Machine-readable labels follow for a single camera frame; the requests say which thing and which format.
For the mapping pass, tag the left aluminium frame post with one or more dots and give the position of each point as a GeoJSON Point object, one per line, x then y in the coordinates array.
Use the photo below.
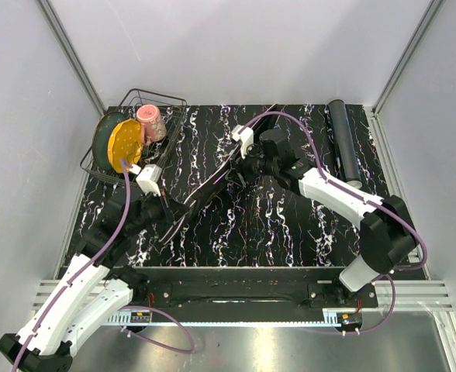
{"type": "Point", "coordinates": [56, 26]}

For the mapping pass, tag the aluminium front frame rail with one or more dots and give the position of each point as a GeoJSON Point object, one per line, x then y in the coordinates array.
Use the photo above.
{"type": "Point", "coordinates": [412, 329]}

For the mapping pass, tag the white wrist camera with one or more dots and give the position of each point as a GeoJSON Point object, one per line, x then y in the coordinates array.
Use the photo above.
{"type": "Point", "coordinates": [244, 137]}
{"type": "Point", "coordinates": [147, 178]}

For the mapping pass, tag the yellow dotted plate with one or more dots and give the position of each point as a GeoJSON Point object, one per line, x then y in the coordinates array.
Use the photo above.
{"type": "Point", "coordinates": [125, 143]}

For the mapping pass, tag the black sport racket bag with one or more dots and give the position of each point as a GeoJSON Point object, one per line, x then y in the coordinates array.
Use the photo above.
{"type": "Point", "coordinates": [208, 189]}

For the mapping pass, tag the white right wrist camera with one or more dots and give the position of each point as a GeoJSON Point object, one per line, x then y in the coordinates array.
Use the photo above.
{"type": "Point", "coordinates": [244, 137]}

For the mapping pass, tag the black shuttlecock tube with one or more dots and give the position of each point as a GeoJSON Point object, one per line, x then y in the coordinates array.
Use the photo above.
{"type": "Point", "coordinates": [347, 163]}

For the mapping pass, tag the aluminium frame post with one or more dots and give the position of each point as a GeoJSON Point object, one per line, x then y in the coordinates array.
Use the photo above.
{"type": "Point", "coordinates": [56, 26]}
{"type": "Point", "coordinates": [426, 20]}

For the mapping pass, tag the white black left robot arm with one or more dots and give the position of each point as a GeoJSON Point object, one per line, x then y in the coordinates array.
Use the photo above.
{"type": "Point", "coordinates": [91, 290]}

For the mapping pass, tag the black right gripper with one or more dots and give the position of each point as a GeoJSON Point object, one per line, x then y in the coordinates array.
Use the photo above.
{"type": "Point", "coordinates": [242, 166]}

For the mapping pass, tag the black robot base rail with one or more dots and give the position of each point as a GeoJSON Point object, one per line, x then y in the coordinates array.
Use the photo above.
{"type": "Point", "coordinates": [251, 296]}

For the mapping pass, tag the black wire dish rack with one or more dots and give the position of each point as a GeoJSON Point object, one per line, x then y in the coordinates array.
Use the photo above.
{"type": "Point", "coordinates": [173, 112]}

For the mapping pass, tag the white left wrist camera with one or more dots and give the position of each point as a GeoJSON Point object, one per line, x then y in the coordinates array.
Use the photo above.
{"type": "Point", "coordinates": [147, 178]}

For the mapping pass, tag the pink patterned mug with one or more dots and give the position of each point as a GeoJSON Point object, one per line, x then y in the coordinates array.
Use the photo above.
{"type": "Point", "coordinates": [152, 125]}

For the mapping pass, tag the dark green plate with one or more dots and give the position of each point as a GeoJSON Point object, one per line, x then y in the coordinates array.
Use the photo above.
{"type": "Point", "coordinates": [101, 136]}

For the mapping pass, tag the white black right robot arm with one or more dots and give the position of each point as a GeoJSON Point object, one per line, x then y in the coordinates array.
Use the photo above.
{"type": "Point", "coordinates": [386, 230]}

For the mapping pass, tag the right aluminium frame post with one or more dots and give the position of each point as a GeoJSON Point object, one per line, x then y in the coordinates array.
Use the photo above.
{"type": "Point", "coordinates": [426, 20]}

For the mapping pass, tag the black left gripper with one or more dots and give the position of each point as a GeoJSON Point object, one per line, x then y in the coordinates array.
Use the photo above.
{"type": "Point", "coordinates": [167, 215]}

